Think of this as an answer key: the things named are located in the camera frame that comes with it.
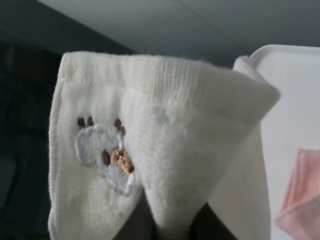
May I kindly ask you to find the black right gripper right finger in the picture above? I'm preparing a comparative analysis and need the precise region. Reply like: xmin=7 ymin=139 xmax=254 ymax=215
xmin=192 ymin=203 xmax=237 ymax=240

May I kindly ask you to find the pink towel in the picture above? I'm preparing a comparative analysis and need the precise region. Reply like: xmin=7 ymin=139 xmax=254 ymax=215
xmin=275 ymin=149 xmax=320 ymax=240

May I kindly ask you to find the white plastic tray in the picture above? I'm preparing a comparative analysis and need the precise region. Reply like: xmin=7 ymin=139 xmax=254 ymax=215
xmin=249 ymin=45 xmax=320 ymax=240

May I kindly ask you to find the white towel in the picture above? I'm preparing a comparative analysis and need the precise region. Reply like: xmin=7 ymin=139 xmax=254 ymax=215
xmin=48 ymin=51 xmax=280 ymax=240

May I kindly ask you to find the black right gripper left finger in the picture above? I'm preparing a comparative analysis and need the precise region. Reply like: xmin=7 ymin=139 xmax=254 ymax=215
xmin=117 ymin=189 xmax=157 ymax=240

